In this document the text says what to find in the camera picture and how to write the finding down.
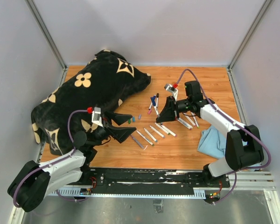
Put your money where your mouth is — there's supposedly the green cap white marker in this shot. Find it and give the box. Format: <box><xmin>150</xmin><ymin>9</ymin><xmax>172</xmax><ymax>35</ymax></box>
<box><xmin>155</xmin><ymin>123</ymin><xmax>170</xmax><ymax>135</ymax></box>

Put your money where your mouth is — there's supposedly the blue cap whiteboard marker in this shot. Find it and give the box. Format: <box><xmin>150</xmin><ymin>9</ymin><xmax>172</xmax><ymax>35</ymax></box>
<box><xmin>149</xmin><ymin>95</ymin><xmax>156</xmax><ymax>110</ymax></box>

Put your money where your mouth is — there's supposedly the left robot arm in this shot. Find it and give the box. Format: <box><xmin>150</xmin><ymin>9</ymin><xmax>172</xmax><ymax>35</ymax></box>
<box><xmin>7</xmin><ymin>107</ymin><xmax>136</xmax><ymax>212</ymax></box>

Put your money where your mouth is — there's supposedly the lavender cap marker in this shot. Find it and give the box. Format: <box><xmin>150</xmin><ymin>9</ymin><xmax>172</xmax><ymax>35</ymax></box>
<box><xmin>150</xmin><ymin>125</ymin><xmax>165</xmax><ymax>138</ymax></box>

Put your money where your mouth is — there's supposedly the purple cable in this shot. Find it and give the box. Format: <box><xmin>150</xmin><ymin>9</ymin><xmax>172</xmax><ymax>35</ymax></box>
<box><xmin>177</xmin><ymin>68</ymin><xmax>271</xmax><ymax>206</ymax></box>
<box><xmin>12</xmin><ymin>108</ymin><xmax>89</xmax><ymax>208</ymax></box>

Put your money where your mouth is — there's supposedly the light blue marker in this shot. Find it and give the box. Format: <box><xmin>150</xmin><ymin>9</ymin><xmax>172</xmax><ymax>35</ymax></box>
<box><xmin>143</xmin><ymin>128</ymin><xmax>158</xmax><ymax>142</ymax></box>

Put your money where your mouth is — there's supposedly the black floral plush blanket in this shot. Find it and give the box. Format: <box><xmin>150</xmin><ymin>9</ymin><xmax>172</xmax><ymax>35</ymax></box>
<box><xmin>31</xmin><ymin>49</ymin><xmax>151</xmax><ymax>155</ymax></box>

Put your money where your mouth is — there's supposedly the light green marker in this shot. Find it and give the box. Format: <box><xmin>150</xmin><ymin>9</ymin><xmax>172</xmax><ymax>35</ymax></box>
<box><xmin>192</xmin><ymin>115</ymin><xmax>200</xmax><ymax>128</ymax></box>

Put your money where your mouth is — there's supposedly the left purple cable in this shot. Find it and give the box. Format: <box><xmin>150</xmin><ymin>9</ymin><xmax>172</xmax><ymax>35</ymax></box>
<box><xmin>12</xmin><ymin>108</ymin><xmax>89</xmax><ymax>208</ymax></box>

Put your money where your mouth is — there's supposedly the dark blue marker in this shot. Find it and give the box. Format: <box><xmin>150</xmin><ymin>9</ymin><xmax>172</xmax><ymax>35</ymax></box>
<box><xmin>151</xmin><ymin>96</ymin><xmax>159</xmax><ymax>117</ymax></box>

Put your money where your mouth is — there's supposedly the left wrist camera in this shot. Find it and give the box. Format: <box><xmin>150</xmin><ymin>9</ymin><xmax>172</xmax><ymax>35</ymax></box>
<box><xmin>91</xmin><ymin>107</ymin><xmax>104</xmax><ymax>127</ymax></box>

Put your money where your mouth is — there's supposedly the slotted cable duct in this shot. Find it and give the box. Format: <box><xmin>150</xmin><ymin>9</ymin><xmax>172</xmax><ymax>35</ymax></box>
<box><xmin>50</xmin><ymin>185</ymin><xmax>206</xmax><ymax>199</ymax></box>

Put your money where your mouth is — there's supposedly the magenta cap marker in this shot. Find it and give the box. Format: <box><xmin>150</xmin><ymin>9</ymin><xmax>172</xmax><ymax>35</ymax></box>
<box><xmin>178</xmin><ymin>118</ymin><xmax>193</xmax><ymax>130</ymax></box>

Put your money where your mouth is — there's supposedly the purple marker grey body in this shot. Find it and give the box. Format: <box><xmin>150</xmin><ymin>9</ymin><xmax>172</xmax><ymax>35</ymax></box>
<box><xmin>130</xmin><ymin>135</ymin><xmax>144</xmax><ymax>149</ymax></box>

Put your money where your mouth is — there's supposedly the pink cap marker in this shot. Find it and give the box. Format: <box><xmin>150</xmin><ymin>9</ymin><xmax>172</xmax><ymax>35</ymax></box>
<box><xmin>162</xmin><ymin>125</ymin><xmax>177</xmax><ymax>137</ymax></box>

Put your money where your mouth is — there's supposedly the black cap whiteboard marker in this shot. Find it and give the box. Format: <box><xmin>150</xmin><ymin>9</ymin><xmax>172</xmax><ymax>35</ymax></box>
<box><xmin>156</xmin><ymin>93</ymin><xmax>159</xmax><ymax>107</ymax></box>

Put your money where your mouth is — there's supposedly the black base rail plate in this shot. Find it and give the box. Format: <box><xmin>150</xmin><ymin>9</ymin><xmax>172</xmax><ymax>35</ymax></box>
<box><xmin>63</xmin><ymin>167</ymin><xmax>231</xmax><ymax>194</ymax></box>

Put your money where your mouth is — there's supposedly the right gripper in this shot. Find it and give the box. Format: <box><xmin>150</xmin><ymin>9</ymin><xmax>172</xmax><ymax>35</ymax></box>
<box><xmin>156</xmin><ymin>96</ymin><xmax>191</xmax><ymax>123</ymax></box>

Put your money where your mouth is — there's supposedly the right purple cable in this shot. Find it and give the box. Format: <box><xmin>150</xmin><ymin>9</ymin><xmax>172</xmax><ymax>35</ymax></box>
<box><xmin>177</xmin><ymin>68</ymin><xmax>271</xmax><ymax>206</ymax></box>

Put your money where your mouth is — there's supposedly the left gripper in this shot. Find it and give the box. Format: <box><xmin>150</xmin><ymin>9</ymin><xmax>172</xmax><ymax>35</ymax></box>
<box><xmin>90</xmin><ymin>109</ymin><xmax>136</xmax><ymax>148</ymax></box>

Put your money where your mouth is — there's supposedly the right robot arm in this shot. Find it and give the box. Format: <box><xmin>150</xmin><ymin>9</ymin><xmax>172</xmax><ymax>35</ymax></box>
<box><xmin>156</xmin><ymin>81</ymin><xmax>264</xmax><ymax>187</ymax></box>

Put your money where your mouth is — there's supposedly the light blue cloth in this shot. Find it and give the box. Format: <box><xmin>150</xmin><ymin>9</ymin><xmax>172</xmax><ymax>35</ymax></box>
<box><xmin>197</xmin><ymin>126</ymin><xmax>226</xmax><ymax>159</ymax></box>

